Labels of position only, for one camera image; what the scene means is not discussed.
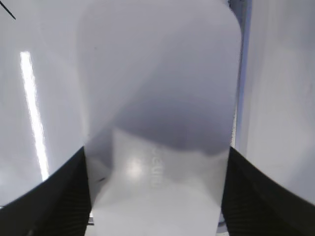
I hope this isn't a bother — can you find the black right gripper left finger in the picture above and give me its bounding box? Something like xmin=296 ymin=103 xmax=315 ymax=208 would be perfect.
xmin=0 ymin=148 xmax=92 ymax=236

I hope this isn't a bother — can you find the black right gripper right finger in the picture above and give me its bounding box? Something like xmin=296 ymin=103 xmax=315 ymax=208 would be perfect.
xmin=221 ymin=147 xmax=315 ymax=236

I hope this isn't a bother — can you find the white board eraser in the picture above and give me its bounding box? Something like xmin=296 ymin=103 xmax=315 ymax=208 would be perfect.
xmin=77 ymin=0 xmax=241 ymax=236

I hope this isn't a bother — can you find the white board with aluminium frame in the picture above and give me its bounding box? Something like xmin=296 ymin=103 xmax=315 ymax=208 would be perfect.
xmin=0 ymin=0 xmax=315 ymax=236

